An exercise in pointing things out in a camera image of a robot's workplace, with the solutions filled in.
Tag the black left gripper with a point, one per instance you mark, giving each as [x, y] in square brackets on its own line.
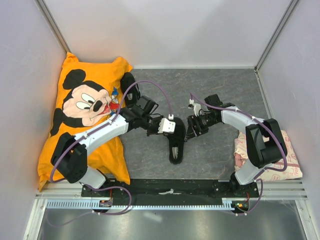
[156, 131]

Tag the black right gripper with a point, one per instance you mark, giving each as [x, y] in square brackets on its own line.
[198, 130]

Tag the black canvas sneaker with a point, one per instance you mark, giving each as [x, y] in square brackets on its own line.
[176, 142]

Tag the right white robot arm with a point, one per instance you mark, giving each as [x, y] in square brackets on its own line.
[265, 144]

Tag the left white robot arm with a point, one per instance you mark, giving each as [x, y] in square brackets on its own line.
[70, 156]

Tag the white tape scrap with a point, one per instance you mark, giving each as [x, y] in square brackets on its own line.
[169, 192]

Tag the orange Mickey Mouse pillow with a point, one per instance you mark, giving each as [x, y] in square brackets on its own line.
[87, 95]

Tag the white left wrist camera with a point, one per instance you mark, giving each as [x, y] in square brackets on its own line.
[167, 125]

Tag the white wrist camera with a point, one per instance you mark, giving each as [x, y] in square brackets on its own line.
[196, 107]
[167, 125]

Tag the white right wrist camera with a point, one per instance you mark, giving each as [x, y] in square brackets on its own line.
[196, 107]

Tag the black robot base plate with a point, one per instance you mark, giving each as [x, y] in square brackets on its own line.
[190, 187]

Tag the grey slotted cable duct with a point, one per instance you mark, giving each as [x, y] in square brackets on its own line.
[99, 204]

